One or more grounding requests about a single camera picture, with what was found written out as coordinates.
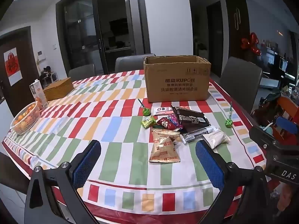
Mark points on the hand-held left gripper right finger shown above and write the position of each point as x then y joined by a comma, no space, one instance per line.
209,165

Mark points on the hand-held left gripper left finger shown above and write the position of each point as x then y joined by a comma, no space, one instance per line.
87,161

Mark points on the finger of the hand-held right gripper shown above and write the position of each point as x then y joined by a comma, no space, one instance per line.
262,136

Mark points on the pink and white snack packet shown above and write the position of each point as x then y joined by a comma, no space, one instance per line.
161,110

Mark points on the green lollipop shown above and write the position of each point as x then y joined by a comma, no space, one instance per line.
228,123
146,111

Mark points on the brown cardboard box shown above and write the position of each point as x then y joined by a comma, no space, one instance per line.
177,84

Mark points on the white snack pouch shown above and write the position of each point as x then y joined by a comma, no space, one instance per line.
216,139

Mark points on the black and white bar packet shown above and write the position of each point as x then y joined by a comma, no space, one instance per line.
196,135

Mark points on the beige snack packet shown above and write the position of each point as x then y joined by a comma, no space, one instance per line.
164,148

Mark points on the dark brown snack packet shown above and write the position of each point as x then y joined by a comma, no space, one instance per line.
191,119

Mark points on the grey dining chair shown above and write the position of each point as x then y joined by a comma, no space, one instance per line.
81,72
240,84
130,64

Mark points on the colourful foil candy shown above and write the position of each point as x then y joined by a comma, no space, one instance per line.
175,120

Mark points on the dark red snack packet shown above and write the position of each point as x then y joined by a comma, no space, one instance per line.
166,124

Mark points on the white plastic basket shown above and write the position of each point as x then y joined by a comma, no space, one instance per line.
28,123

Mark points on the green snack packet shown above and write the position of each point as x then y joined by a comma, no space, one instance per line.
148,122

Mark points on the pile of oranges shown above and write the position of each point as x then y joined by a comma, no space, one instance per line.
24,117

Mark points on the woven wicker box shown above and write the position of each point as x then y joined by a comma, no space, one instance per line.
58,89

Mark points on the orange and white drink carton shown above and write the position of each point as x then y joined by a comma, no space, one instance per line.
38,95

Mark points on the small white shelf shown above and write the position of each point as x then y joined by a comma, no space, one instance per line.
49,75

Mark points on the red heart balloons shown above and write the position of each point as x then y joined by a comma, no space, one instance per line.
252,43

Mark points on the red and white door poster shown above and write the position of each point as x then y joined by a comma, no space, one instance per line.
12,66

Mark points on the dark brown door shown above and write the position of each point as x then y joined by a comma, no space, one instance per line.
25,51

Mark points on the glass sliding door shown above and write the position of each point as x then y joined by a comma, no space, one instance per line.
93,28

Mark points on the white wall panel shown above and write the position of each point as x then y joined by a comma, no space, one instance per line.
40,53

